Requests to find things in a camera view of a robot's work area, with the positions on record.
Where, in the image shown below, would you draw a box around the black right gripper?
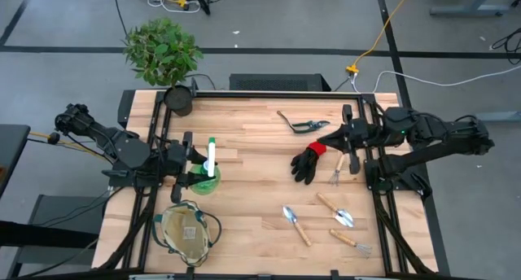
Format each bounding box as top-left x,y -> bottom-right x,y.
317,103 -> 382,176

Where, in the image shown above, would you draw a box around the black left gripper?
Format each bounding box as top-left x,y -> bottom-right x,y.
164,131 -> 218,203

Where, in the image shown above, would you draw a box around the green spray bottle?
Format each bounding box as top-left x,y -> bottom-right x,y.
189,137 -> 223,196

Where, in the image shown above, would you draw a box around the wooden handle hand rake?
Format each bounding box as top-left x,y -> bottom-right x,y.
328,228 -> 373,259
328,152 -> 347,186

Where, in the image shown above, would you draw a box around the black pruning shears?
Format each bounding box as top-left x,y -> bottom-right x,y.
276,110 -> 331,135

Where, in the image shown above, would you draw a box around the cream green gardening bag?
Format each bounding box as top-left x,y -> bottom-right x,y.
151,200 -> 223,269

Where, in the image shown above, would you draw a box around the narrow wooden handle trowel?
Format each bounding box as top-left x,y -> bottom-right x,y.
282,205 -> 313,247

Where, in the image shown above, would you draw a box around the black red gardening glove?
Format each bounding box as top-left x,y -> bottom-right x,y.
290,140 -> 328,186

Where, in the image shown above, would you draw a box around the black plant pot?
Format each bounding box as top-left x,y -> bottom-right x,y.
163,84 -> 195,117

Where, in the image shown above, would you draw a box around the black ventilated computer case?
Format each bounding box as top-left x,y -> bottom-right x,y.
229,72 -> 332,93

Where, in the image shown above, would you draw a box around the green leafy plant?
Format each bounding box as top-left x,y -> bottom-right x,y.
122,17 -> 204,88

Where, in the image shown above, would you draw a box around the grey foot bar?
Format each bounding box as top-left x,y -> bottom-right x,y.
470,111 -> 521,124

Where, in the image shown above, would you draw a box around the black tripod leg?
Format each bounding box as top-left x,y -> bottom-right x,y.
190,0 -> 212,15

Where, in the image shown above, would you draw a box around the black side table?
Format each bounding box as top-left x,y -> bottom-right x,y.
0,124 -> 32,199

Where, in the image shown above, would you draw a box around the grey desk leg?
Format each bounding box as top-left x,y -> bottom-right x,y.
430,0 -> 510,17

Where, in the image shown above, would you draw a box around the black aluminium table frame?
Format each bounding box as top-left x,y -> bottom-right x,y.
91,88 -> 452,280

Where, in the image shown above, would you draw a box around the yellow extension cable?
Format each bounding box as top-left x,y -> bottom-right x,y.
345,0 -> 414,76

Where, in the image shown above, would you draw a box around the white floor cable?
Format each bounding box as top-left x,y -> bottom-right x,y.
352,63 -> 521,94

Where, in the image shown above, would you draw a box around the white cable bundle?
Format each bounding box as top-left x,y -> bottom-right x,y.
145,0 -> 203,15

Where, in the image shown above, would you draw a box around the black floor cable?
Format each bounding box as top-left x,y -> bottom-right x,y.
112,0 -> 131,39

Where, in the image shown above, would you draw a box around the black cable bundle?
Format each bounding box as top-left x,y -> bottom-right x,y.
490,26 -> 521,65

